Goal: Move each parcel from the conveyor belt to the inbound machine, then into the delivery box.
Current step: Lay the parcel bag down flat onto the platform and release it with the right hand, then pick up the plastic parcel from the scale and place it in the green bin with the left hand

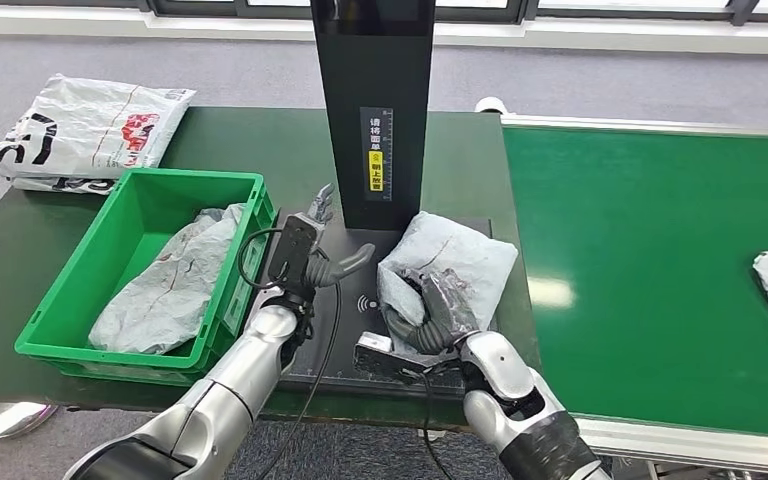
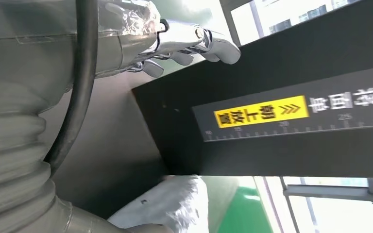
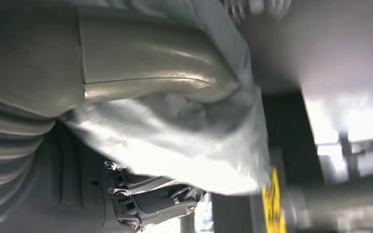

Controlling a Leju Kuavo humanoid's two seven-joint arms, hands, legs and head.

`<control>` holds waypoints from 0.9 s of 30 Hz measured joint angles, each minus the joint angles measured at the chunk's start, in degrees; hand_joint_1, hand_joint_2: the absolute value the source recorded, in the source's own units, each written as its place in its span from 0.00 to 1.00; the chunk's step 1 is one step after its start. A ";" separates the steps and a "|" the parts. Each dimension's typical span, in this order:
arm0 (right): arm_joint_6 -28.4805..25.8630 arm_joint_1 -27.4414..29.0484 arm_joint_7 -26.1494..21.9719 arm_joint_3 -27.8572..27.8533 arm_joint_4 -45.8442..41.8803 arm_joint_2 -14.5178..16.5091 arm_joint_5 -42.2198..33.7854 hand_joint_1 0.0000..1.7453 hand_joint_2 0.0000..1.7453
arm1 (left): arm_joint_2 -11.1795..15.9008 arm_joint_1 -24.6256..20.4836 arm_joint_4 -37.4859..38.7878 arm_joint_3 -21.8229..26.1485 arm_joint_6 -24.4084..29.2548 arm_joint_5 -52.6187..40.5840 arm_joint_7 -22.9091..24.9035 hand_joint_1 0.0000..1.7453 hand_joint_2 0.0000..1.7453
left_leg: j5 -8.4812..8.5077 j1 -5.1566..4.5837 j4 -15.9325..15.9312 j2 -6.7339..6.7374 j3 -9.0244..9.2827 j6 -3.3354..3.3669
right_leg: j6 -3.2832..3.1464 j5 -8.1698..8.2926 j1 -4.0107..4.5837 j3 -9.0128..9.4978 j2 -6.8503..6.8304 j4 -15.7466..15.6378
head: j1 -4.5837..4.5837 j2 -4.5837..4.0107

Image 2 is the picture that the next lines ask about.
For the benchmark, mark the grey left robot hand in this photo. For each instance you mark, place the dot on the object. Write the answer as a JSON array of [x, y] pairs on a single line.
[[28, 48]]

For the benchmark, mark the grey plastic parcel bag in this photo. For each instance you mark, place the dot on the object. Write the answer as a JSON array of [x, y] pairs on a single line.
[[173, 202]]

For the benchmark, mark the yellow and black ruler label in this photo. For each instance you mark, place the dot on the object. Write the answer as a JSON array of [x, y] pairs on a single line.
[[260, 112]]

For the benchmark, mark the black scanner column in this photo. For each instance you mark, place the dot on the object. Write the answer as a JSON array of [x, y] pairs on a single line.
[[270, 160]]

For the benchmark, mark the green conveyor belt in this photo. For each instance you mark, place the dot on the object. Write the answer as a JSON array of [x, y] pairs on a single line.
[[244, 215]]

